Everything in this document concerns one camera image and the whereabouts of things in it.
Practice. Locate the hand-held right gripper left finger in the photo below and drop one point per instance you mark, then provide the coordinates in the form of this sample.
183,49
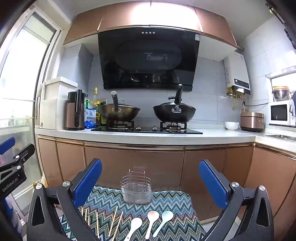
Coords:
89,183

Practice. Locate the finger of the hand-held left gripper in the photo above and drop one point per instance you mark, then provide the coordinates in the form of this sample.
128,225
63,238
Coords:
6,145
25,152

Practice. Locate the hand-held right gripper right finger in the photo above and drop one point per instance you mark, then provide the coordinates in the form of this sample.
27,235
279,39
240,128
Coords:
212,185

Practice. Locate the light blue spoon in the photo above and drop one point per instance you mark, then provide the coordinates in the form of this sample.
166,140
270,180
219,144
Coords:
167,216

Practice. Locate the white spoon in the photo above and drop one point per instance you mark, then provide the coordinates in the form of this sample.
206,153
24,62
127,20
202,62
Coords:
134,223

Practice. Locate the cream spoon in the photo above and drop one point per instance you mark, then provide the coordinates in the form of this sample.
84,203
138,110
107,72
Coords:
152,216

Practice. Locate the zigzag patterned cloth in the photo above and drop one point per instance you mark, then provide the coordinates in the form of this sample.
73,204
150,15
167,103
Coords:
171,199

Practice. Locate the copper lower kitchen cabinets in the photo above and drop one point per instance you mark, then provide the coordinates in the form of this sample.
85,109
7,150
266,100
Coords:
161,166

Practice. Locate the white storage container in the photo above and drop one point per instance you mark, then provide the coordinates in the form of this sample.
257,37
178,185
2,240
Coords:
55,106

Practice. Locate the brown electric kettle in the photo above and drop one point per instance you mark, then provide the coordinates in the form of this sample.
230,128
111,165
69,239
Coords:
71,115

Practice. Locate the white bowl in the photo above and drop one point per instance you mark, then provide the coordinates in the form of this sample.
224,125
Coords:
232,125

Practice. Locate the blue seasoning bag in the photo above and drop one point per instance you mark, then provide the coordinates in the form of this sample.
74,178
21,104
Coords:
90,118

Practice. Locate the dark sauce bottle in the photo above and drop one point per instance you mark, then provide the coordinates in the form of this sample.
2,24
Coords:
101,119

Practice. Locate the brass wok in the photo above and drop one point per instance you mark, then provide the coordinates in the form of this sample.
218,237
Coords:
120,113

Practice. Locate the glass sliding door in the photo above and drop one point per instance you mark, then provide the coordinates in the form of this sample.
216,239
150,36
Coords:
23,69

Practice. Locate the black gas stove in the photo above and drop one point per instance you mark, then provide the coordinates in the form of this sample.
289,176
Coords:
148,131

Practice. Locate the green bottle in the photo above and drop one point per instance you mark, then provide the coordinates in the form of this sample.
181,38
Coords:
87,102

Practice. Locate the black wok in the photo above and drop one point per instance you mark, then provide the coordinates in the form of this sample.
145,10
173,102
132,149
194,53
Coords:
173,114

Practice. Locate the steel sink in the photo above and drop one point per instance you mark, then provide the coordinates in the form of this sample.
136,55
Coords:
283,137

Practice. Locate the yellow cap oil bottle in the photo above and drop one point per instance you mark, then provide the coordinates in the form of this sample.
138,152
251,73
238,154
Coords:
95,97

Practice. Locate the brass wok lid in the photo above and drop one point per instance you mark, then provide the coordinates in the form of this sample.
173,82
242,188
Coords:
121,102

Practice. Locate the water heater pipes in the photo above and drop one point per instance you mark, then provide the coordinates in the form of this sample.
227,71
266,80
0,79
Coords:
234,99

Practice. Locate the black wok lid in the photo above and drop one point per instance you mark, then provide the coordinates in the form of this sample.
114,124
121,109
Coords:
167,102

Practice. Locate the white microwave oven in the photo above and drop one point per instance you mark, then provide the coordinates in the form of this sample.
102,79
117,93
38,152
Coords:
279,113

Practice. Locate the steel pot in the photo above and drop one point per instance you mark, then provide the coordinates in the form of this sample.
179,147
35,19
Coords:
281,93

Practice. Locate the white water heater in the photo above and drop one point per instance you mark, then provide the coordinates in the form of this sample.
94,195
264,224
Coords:
237,69

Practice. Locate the black range hood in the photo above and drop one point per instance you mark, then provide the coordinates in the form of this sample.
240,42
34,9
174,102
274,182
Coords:
148,60

